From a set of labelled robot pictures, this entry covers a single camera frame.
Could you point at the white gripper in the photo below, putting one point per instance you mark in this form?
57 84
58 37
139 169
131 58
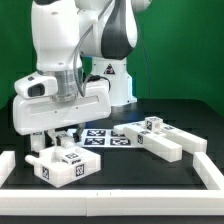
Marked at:
42 114

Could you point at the white chair seat tray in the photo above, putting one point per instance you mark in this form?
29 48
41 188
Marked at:
49 167

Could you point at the white chair back frame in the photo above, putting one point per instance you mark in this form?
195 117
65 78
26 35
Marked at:
168 143

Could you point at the white tagged cube nut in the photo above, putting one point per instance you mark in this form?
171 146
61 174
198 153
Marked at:
70 158

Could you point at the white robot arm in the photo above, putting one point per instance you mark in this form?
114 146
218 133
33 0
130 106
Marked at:
81 48

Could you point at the white fiducial tag sheet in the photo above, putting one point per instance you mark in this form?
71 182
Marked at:
105 138

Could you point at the white left fence piece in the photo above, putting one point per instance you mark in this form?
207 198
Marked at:
7 164

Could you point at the white front fence bar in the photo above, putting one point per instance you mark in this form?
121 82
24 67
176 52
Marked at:
111 202

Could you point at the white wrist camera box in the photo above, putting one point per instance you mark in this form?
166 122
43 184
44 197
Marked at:
36 85

